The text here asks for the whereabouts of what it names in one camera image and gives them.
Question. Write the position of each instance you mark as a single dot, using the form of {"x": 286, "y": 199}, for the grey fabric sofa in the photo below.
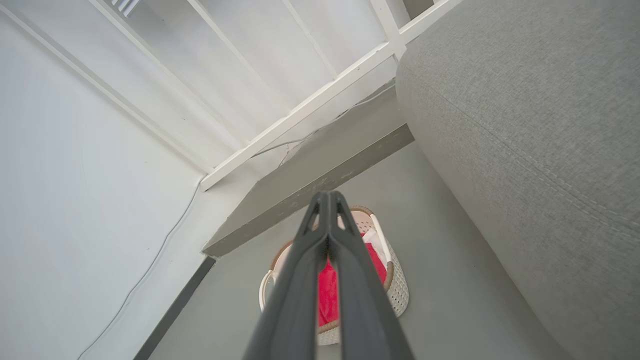
{"x": 525, "y": 125}

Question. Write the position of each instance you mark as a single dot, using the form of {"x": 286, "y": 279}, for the white garment with red stripes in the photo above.
{"x": 374, "y": 245}

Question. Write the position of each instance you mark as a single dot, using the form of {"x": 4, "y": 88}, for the white wooden railing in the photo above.
{"x": 300, "y": 112}

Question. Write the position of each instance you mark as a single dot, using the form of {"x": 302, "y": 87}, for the black baseboard strip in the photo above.
{"x": 175, "y": 307}

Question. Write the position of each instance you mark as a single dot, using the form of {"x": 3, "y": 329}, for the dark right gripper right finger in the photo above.
{"x": 365, "y": 310}

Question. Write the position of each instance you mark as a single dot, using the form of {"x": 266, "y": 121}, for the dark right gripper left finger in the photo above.
{"x": 295, "y": 300}

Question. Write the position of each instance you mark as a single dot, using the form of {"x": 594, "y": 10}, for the white perforated plastic laundry basket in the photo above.
{"x": 397, "y": 290}

